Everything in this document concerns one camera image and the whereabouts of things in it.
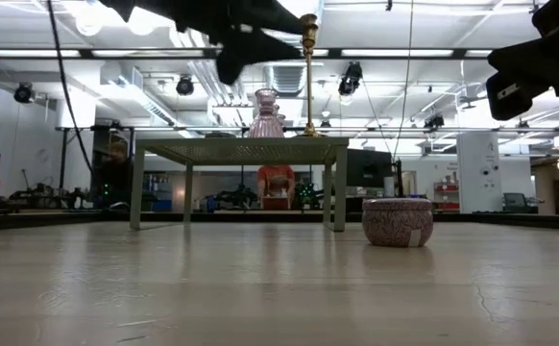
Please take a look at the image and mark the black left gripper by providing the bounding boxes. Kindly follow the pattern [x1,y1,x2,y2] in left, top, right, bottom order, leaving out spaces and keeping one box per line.
[202,0,305,85]

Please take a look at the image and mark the pink patterned candle tin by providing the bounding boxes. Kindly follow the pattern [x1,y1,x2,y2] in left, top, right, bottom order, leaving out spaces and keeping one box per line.
[360,197,435,249]

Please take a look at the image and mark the black ceiling spotlight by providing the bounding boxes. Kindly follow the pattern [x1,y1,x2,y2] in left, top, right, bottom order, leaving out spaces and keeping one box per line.
[337,61,364,97]
[12,81,35,105]
[175,74,196,97]

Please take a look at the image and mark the green mesh riser shelf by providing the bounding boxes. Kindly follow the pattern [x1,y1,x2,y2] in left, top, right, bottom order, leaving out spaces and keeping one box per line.
[129,136,351,234]

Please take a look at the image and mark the white tall cabinet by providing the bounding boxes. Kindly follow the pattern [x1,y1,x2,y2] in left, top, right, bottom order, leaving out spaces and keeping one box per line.
[455,130,504,214]

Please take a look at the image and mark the large black monitor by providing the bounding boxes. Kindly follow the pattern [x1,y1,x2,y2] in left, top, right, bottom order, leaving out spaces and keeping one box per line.
[346,147,395,189]

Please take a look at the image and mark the red storage rack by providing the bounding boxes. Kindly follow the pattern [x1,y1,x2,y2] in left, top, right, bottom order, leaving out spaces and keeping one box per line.
[433,181,461,212]

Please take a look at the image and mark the blue storage bins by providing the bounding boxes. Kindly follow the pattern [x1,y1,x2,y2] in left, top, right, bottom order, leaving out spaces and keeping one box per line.
[142,172,174,212]

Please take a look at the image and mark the silver ventilation duct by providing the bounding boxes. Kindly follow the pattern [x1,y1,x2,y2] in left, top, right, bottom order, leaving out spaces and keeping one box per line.
[258,0,325,114]

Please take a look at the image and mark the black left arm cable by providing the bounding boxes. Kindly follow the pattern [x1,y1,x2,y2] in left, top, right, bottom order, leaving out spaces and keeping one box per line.
[46,0,96,177]

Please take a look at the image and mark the black aluminium table frame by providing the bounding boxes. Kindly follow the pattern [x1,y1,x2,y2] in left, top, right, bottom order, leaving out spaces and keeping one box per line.
[0,210,559,233]

